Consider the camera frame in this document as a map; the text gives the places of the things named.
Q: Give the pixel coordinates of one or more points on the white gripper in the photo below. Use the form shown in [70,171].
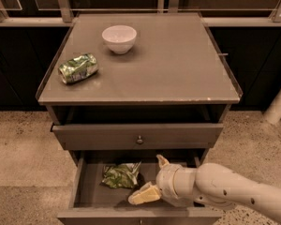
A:
[166,179]

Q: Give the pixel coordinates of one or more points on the green chip bag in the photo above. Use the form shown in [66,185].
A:
[123,175]

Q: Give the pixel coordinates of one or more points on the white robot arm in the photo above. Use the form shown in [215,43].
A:
[210,184]

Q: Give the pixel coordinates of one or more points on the round metal drawer knob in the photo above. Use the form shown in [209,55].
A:
[139,140]

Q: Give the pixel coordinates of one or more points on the open middle grey drawer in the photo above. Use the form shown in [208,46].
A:
[93,203]

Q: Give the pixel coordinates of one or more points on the grey wooden drawer cabinet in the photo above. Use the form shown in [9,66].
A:
[172,75]

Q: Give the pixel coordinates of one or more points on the closed top grey drawer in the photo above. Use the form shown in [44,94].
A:
[124,136]

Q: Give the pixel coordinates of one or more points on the crushed green soda can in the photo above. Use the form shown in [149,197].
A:
[78,68]

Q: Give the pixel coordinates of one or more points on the white ceramic bowl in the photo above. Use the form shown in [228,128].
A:
[119,38]

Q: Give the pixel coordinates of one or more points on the white cylindrical post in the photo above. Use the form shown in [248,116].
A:
[273,113]

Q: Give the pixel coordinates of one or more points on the metal railing frame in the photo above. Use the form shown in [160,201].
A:
[213,12]

